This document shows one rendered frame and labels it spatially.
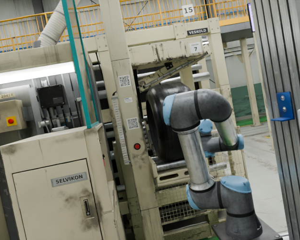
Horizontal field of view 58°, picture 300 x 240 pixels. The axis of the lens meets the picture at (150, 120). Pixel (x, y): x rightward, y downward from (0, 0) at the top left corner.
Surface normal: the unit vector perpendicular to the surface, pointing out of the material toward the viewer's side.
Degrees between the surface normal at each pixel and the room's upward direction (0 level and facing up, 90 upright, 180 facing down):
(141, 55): 90
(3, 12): 90
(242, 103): 90
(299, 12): 90
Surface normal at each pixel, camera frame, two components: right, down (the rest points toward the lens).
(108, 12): 0.13, 0.03
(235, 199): -0.35, 0.11
